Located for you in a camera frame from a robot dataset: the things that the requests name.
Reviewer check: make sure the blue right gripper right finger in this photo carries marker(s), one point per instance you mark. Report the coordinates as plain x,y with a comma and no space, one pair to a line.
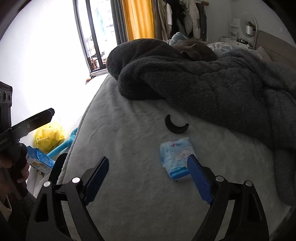
200,179

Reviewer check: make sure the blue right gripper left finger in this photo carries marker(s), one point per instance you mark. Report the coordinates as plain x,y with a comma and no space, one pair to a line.
93,179

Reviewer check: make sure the blue tissue pack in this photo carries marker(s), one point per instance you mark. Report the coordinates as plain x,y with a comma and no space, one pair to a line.
174,155

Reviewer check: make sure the person's left hand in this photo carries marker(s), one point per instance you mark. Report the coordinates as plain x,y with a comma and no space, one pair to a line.
11,173

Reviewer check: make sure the yellow plastic bag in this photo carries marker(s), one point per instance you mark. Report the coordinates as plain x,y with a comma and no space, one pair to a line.
49,136

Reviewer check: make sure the blue snack bag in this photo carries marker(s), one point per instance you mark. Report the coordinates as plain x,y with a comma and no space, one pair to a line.
38,160

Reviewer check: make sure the grey mattress bed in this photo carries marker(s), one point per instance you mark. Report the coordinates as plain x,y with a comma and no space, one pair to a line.
137,200

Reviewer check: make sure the black crescent object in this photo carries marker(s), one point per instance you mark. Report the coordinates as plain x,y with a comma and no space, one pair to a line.
174,128

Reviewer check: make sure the cream sweater left sleeve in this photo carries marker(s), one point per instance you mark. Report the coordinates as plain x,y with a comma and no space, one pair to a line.
6,208

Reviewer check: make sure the dark grey fleece blanket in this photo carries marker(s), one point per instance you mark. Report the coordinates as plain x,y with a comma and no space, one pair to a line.
238,91

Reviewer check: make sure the grey cat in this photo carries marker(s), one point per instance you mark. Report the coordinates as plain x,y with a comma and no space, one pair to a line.
195,51

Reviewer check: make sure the light blue patterned blanket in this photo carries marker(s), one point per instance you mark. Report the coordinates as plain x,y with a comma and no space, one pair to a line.
219,48

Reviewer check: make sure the white shelf dresser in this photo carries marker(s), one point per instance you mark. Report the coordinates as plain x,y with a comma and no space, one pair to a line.
237,37

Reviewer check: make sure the grey curtain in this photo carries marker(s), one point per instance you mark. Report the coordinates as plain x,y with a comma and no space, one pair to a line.
118,21

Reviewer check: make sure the brown headboard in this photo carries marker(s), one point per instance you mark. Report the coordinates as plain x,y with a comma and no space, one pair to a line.
274,49

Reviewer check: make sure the round vanity mirror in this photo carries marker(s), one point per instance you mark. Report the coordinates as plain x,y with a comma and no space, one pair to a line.
248,24

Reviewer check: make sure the hanging clothes rack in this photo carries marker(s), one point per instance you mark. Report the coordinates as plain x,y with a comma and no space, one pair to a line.
187,17

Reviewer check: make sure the yellow curtain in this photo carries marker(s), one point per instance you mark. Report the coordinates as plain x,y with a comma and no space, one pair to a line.
139,20

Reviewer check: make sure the window door frame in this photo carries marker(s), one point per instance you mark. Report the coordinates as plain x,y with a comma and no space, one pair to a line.
96,32

